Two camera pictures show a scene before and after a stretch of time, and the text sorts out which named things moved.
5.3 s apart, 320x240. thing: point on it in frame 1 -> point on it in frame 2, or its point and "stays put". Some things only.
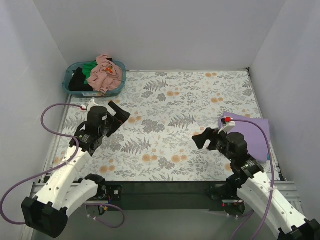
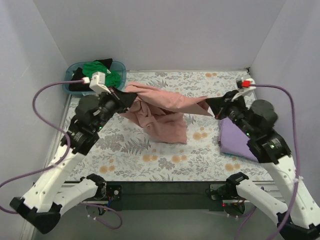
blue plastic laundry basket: (66, 79) stays put
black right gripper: (212, 139) -> (225, 107)
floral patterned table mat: (154, 142) stays put
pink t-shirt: (105, 75) -> (162, 111)
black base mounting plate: (159, 195) stays put
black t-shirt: (76, 83) stays put
